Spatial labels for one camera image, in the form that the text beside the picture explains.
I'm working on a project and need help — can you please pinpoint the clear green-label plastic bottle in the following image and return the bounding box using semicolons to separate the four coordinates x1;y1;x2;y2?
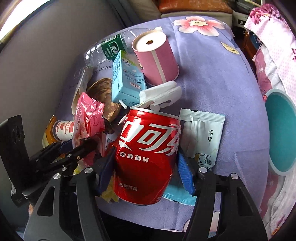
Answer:
84;28;151;67

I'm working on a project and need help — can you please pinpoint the pink wafer snack packet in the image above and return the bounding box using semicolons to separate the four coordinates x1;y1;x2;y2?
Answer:
72;92;105;148

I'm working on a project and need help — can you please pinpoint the brown round snack wrapper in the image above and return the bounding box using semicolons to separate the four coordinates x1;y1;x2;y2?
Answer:
86;78;121;123

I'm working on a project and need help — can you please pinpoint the teal trash bin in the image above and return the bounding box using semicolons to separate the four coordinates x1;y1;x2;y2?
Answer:
265;88;295;176

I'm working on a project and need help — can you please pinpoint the red Coca-Cola can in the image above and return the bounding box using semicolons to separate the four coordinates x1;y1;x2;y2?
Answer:
113;108;182;205

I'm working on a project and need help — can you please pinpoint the beige sofa orange cushion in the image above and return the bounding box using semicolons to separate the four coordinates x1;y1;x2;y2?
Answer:
127;0;233;26

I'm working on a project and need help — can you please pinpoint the pink paper roll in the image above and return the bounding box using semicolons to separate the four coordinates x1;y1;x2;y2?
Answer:
132;30;180;86

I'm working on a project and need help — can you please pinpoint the blue milk carton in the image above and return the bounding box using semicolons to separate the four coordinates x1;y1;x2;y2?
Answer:
111;50;147;107

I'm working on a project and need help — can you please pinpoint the white foil sachet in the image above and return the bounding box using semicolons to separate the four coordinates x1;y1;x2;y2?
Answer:
179;108;225;170

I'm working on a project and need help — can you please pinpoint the light blue flat packet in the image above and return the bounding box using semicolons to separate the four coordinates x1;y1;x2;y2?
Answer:
163;183;197;206

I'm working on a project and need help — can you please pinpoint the purple floral bed sheet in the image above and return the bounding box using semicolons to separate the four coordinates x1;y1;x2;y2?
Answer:
55;16;269;232

